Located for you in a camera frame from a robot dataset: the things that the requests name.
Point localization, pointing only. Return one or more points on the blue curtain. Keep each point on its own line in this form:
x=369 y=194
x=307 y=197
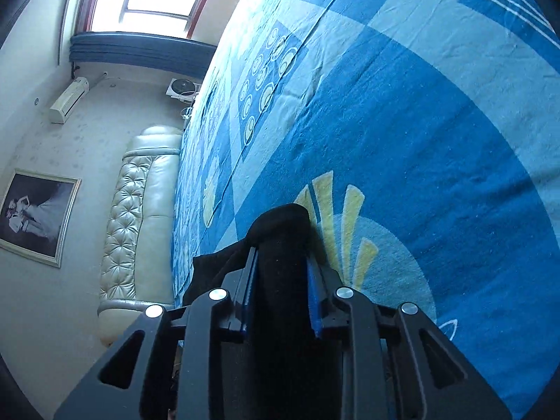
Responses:
x=140 y=54

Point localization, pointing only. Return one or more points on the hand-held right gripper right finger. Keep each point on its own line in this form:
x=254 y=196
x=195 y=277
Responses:
x=313 y=291

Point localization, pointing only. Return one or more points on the white wall air conditioner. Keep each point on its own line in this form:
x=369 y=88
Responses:
x=68 y=100

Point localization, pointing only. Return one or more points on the blue patterned bed sheet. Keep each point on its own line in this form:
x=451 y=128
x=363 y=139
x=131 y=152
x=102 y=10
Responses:
x=393 y=118

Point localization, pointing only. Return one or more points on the framed wall photograph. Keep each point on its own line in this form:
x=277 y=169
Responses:
x=37 y=216

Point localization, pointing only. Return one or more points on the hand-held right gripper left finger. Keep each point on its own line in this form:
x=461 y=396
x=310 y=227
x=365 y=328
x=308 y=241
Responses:
x=245 y=291

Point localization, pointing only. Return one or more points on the white box fan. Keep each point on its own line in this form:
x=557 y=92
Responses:
x=181 y=86

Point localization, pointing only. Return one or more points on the black studded pants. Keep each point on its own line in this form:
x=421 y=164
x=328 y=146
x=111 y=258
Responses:
x=280 y=245

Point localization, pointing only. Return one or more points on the tufted leather bed headboard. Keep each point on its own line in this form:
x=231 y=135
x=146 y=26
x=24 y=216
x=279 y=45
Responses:
x=140 y=227

